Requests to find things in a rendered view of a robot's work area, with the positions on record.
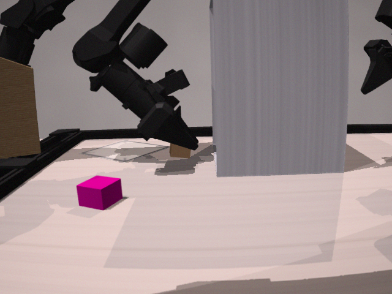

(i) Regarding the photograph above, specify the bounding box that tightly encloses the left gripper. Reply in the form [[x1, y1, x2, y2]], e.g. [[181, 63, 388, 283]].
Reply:
[[120, 77, 198, 150]]

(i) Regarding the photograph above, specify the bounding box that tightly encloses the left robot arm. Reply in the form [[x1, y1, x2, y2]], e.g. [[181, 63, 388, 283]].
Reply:
[[0, 0, 190, 102]]

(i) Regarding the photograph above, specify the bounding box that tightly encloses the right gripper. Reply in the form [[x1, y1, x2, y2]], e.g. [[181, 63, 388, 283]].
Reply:
[[361, 39, 392, 95]]

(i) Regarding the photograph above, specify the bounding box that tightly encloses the black outlined square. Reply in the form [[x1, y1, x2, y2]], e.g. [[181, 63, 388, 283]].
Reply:
[[79, 140, 169, 163]]

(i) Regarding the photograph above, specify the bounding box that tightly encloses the magenta cube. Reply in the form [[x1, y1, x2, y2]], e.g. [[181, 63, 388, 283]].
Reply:
[[77, 176, 123, 210]]

